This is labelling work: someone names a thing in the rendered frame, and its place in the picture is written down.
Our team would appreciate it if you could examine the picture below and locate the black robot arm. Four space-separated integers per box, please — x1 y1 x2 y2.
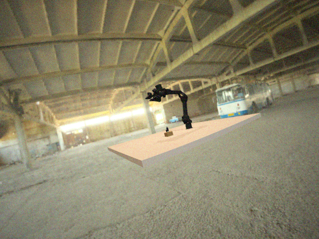
152 84 192 129

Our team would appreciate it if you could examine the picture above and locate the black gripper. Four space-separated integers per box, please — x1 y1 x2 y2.
145 92 161 102

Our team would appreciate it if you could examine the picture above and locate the orange block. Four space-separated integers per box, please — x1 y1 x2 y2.
164 131 173 137

